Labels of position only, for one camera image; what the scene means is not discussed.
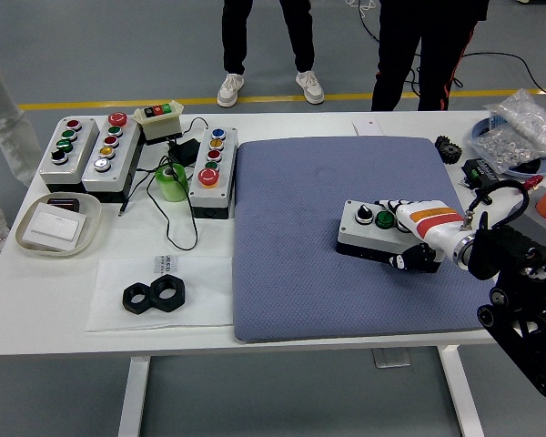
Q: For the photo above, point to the grey five-button box, blue button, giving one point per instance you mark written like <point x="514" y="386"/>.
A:
<point x="227" y="159"/>

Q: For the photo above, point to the white shallow tray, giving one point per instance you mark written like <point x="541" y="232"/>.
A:
<point x="91" y="210"/>

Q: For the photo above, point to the green tape roll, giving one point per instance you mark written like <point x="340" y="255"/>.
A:
<point x="175" y="189"/>

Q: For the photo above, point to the grey box with black selector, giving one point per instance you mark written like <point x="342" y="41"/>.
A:
<point x="84" y="136"/>

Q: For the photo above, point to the black power adapter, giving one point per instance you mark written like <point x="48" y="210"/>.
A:
<point x="186" y="150"/>

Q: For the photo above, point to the blue-grey quilted mat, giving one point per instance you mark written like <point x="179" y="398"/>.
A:
<point x="300" y="273"/>

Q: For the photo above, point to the person in red-striped trousers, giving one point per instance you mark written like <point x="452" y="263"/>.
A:
<point x="437" y="41"/>

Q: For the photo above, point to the grey bracket under table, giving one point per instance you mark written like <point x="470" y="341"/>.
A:
<point x="391" y="358"/>

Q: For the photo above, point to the person in light grey top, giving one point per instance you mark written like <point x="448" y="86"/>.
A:
<point x="9" y="136"/>

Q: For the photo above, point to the white table leg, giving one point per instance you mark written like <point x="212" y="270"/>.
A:
<point x="134" y="400"/>
<point x="462" y="396"/>

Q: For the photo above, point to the black module with green terminals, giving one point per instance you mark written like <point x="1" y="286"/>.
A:
<point x="480" y="170"/>

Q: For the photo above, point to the grey five-button box, silver button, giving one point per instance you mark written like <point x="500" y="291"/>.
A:
<point x="123" y="155"/>

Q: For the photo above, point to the small red clip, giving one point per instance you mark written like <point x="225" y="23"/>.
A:
<point x="532" y="181"/>

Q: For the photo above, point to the small dark brown box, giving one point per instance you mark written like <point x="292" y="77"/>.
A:
<point x="66" y="202"/>

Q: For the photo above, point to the grey four-button control box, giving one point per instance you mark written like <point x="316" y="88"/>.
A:
<point x="355" y="232"/>

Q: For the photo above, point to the white wall switch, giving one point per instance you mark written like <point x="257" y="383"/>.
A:
<point x="54" y="225"/>

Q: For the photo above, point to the black hex nut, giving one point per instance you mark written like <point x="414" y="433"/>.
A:
<point x="129" y="302"/>
<point x="182" y="300"/>

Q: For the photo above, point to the black gear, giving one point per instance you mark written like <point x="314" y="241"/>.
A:
<point x="449" y="151"/>

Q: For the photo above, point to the white card with red mark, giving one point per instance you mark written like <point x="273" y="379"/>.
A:
<point x="366" y="127"/>

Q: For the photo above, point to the blue plate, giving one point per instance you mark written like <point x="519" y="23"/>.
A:
<point x="478" y="131"/>

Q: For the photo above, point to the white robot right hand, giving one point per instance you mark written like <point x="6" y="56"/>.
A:
<point x="430" y="223"/>

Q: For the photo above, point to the person in white sneakers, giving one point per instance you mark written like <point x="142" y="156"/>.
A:
<point x="234" y="41"/>

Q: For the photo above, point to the cream three-button switch box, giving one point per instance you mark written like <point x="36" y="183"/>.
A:
<point x="161" y="125"/>

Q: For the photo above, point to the white printed paper sheet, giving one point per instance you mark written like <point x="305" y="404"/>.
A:
<point x="209" y="296"/>

